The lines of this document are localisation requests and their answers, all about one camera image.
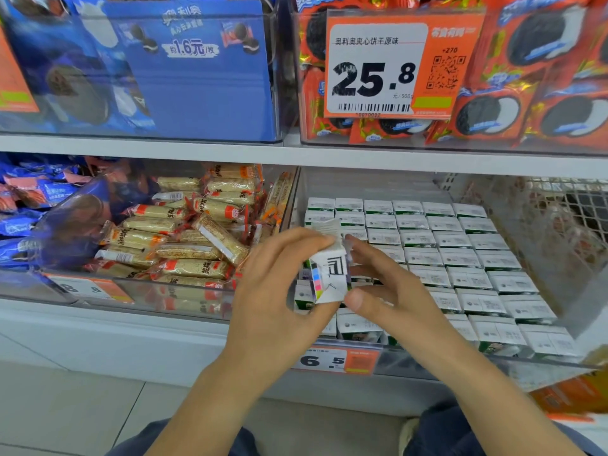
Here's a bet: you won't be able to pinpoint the person's left hand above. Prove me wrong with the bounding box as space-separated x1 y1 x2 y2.
226 227 338 376

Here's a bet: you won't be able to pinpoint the pile of yellow wafer bars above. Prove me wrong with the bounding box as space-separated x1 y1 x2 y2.
95 164 296 287

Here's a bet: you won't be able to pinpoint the large white orange price tag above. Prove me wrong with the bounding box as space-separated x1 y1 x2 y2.
325 9 486 120

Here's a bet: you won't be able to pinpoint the clear plastic display bin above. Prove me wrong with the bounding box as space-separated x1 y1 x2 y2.
0 155 303 324
285 168 608 381

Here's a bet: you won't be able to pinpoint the person's right white shoe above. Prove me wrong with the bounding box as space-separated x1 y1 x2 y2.
397 417 420 456

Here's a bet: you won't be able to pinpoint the rows of white juice cartons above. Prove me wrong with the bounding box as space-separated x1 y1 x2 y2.
293 196 590 362

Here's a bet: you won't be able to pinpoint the small orange price tag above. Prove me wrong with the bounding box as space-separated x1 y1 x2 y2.
296 345 381 377

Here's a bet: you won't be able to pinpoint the person's left forearm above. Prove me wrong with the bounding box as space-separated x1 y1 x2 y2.
144 360 279 456

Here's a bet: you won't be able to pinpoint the white wire mesh divider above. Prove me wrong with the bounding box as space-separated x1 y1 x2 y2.
527 175 608 272

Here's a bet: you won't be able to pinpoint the person's right hand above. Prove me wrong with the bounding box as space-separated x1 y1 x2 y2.
342 232 457 362

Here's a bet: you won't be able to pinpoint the person's blue jeans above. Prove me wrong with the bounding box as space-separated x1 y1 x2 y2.
106 398 608 456

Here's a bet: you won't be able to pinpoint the pile of blue snack packets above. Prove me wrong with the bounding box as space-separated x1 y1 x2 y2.
0 155 121 274

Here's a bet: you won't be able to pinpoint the blue cardboard display box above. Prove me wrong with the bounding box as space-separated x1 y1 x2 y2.
9 0 288 144

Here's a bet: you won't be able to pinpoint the yellow orange price sign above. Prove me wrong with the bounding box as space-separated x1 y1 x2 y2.
0 23 39 115

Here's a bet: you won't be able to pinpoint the faded orange price tag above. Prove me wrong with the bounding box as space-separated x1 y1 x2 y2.
42 270 134 305

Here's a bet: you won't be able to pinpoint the blueberry juice carton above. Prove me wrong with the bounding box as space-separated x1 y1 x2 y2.
308 221 352 306

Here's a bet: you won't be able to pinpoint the stack of red cookie packets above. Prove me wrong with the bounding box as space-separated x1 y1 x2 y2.
294 0 608 154

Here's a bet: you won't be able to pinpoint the person's right forearm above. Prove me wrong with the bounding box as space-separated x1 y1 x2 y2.
418 339 558 456

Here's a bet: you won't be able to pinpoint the yellow orange snack packet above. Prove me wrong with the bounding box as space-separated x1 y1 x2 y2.
532 370 608 419

